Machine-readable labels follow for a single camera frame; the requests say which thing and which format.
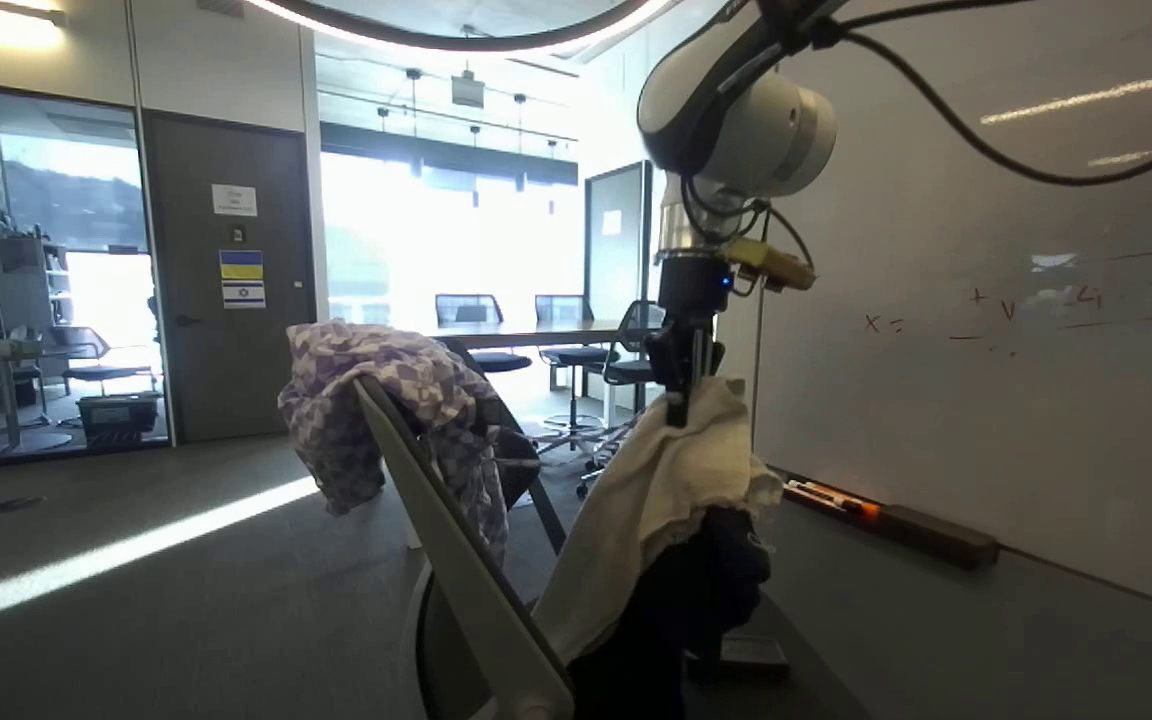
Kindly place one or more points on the orange marker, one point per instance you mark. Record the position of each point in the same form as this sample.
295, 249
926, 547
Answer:
833, 500

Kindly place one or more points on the white door paper sign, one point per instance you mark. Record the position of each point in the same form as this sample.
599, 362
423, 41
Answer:
232, 203

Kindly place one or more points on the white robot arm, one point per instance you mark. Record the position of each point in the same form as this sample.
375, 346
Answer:
735, 134

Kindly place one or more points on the ring ceiling light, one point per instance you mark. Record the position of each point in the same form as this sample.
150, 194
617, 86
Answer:
467, 26

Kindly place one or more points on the white meeting table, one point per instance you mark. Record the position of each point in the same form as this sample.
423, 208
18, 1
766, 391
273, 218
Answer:
575, 346

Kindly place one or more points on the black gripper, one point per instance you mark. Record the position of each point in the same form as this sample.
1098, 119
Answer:
694, 292

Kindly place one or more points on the dark brown door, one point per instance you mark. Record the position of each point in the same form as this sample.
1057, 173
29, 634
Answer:
232, 246

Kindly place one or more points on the large whiteboard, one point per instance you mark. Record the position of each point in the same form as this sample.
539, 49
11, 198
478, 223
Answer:
977, 338

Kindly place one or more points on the grey office chair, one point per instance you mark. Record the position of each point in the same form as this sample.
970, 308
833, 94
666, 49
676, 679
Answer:
478, 649

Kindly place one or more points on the cream and navy garment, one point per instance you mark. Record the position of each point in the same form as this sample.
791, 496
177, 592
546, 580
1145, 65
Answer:
656, 560

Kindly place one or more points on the blue office chair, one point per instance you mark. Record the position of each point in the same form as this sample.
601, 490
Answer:
473, 312
566, 308

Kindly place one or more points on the blue office chair left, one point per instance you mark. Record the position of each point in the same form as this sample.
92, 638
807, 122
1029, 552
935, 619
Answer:
473, 312

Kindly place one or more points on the blue office chair middle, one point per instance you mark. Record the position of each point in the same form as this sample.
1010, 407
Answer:
566, 308

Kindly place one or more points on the black mesh stool chair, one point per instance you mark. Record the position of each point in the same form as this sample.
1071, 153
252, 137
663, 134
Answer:
637, 325

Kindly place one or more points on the yellow wrist camera mount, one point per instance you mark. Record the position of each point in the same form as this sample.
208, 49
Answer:
773, 264

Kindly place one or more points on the dark whiteboard tray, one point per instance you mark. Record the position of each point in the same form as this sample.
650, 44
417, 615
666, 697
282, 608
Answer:
928, 535

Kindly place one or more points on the blue yellow door poster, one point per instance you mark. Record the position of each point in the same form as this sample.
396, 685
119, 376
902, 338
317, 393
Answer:
243, 282

